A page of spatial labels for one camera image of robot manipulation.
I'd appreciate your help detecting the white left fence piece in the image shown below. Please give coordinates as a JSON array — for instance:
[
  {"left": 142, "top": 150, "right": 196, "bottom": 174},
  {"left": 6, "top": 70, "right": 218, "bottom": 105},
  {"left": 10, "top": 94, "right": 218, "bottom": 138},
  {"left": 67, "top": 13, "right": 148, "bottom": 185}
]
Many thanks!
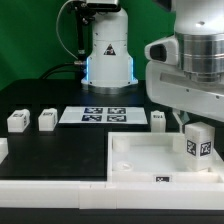
[{"left": 0, "top": 138, "right": 8, "bottom": 164}]

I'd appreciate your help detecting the black cable bundle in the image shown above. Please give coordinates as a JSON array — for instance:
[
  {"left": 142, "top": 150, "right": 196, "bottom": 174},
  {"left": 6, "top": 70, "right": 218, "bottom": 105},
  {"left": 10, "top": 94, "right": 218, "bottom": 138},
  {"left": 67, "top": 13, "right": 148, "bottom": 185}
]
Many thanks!
[{"left": 40, "top": 63, "right": 84, "bottom": 80}]

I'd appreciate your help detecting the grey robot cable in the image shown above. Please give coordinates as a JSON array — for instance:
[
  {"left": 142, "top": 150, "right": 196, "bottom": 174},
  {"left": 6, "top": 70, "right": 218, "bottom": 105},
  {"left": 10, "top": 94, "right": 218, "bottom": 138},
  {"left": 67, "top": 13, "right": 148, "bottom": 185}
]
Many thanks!
[{"left": 56, "top": 0, "right": 88, "bottom": 64}]

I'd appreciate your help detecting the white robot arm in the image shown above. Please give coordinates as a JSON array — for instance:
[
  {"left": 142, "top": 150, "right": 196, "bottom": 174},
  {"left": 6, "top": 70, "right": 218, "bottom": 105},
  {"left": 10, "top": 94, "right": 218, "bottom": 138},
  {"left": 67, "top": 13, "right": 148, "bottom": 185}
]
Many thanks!
[{"left": 73, "top": 0, "right": 224, "bottom": 122}]

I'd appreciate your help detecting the white square tabletop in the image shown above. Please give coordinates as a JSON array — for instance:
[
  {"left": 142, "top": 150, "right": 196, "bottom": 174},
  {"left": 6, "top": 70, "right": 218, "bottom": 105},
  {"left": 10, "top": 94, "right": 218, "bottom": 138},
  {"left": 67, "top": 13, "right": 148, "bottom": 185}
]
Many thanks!
[{"left": 107, "top": 132, "right": 224, "bottom": 184}]

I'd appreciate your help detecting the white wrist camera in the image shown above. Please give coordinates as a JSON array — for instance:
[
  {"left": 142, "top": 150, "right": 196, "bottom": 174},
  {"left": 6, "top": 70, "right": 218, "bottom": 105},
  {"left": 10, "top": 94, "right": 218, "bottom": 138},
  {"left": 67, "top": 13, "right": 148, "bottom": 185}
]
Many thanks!
[{"left": 144, "top": 35, "right": 178, "bottom": 66}]

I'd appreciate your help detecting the white front fence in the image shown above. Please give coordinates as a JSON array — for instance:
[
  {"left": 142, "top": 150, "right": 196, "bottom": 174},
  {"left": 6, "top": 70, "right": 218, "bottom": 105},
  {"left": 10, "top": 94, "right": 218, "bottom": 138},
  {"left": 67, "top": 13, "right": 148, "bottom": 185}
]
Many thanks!
[{"left": 0, "top": 181, "right": 224, "bottom": 210}]

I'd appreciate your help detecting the white sheet with markers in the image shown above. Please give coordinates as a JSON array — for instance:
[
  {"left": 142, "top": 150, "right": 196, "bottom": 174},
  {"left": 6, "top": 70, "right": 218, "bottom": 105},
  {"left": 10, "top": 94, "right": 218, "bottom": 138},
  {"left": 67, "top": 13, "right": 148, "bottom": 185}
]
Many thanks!
[{"left": 59, "top": 106, "right": 147, "bottom": 124}]

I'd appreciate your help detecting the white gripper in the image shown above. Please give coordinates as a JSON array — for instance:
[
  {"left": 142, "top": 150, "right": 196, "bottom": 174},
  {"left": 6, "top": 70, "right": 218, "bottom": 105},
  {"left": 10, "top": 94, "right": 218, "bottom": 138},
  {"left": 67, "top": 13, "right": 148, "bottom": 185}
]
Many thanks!
[{"left": 146, "top": 62, "right": 224, "bottom": 133}]

